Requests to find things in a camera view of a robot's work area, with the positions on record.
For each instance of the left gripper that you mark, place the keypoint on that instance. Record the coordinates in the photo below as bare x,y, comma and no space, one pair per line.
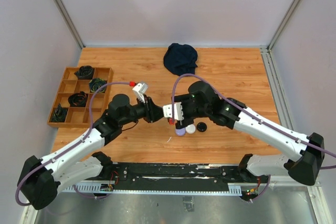
153,112

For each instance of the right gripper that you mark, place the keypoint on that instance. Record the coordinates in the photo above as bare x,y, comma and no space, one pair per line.
184,99

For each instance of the black earbud case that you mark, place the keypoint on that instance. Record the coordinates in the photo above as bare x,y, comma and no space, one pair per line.
201,127

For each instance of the white earbud case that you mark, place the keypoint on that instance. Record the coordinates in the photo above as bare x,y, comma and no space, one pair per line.
190,129

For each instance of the lavender earbud case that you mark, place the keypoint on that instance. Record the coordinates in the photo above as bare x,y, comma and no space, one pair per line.
180,132

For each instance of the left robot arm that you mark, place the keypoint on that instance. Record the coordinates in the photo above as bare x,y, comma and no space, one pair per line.
42,179

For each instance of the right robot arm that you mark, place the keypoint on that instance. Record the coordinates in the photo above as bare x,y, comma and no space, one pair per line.
300,155

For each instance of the dark navy crumpled cloth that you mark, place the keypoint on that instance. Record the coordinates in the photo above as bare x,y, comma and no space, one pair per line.
180,59

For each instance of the rolled green patterned tie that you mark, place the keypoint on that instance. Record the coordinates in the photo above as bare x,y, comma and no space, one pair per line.
96,84

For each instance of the rolled black orange tie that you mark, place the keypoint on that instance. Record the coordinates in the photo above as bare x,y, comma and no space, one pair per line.
78,99

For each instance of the rolled black tie top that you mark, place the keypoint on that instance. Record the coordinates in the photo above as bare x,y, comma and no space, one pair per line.
85,73

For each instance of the rolled green black tie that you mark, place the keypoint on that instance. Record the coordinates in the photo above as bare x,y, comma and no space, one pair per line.
59,114

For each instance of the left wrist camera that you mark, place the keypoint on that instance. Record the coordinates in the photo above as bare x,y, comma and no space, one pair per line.
139,91

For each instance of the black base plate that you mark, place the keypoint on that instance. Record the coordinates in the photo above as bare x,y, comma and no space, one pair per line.
174,176

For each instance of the aluminium frame rail right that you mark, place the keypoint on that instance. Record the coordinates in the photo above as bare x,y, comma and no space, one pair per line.
268,57

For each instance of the aluminium frame post left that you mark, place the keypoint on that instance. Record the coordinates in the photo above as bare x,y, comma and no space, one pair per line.
66,17

